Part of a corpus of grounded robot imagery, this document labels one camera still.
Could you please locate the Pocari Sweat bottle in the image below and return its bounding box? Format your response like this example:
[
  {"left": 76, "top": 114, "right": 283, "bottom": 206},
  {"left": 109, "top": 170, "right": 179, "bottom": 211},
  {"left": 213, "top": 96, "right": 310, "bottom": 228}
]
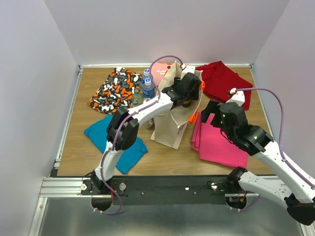
[
  {"left": 142, "top": 78, "right": 155, "bottom": 99},
  {"left": 142, "top": 68, "right": 154, "bottom": 84}
]

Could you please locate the beige canvas tote bag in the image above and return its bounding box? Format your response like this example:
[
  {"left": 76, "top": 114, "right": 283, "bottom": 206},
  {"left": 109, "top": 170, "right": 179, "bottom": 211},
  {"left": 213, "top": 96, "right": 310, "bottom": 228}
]
[{"left": 151, "top": 62, "right": 204, "bottom": 149}]

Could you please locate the green glass bottle front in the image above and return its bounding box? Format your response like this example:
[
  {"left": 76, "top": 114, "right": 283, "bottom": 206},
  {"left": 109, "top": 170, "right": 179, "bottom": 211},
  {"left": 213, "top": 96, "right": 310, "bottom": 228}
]
[{"left": 132, "top": 88, "right": 143, "bottom": 103}]

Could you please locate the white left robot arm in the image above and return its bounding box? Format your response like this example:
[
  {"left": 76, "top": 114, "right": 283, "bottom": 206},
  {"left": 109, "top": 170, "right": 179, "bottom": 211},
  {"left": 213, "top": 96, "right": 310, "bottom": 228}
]
[{"left": 91, "top": 71, "right": 202, "bottom": 194}]

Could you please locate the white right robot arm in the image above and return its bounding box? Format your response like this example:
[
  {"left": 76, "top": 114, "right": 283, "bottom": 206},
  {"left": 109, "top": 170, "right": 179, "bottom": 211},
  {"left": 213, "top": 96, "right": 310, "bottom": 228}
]
[{"left": 201, "top": 101, "right": 315, "bottom": 226}]

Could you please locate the dark red cloth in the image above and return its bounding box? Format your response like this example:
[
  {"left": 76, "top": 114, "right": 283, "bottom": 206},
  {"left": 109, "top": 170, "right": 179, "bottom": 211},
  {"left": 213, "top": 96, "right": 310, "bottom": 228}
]
[{"left": 196, "top": 61, "right": 253, "bottom": 103}]

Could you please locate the light pink printed cloth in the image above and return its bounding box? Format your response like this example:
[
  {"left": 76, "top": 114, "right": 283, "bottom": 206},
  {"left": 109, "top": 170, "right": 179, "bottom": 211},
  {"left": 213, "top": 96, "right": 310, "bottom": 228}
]
[{"left": 152, "top": 62, "right": 189, "bottom": 86}]

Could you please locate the magenta folded cloth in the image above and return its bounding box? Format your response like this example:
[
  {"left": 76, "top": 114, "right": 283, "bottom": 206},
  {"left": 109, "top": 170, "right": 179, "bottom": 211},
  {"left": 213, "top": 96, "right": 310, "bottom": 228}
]
[{"left": 191, "top": 114, "right": 248, "bottom": 169}]

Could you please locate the orange camouflage cloth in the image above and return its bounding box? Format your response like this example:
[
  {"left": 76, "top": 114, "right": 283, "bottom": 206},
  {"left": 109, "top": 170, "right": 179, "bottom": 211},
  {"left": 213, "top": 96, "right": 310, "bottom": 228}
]
[{"left": 88, "top": 67, "right": 142, "bottom": 115}]

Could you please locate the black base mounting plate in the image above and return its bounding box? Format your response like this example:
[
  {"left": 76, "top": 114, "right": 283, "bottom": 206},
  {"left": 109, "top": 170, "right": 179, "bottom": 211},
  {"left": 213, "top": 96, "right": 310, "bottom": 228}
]
[{"left": 81, "top": 175, "right": 257, "bottom": 209}]

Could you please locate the teal folded cloth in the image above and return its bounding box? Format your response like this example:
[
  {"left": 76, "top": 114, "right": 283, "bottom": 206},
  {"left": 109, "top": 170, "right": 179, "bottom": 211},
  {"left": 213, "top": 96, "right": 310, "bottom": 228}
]
[{"left": 84, "top": 115, "right": 148, "bottom": 174}]

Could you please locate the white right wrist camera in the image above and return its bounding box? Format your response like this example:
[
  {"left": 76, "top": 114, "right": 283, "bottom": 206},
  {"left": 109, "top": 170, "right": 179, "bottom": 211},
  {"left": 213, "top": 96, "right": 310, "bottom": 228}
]
[{"left": 227, "top": 88, "right": 245, "bottom": 107}]

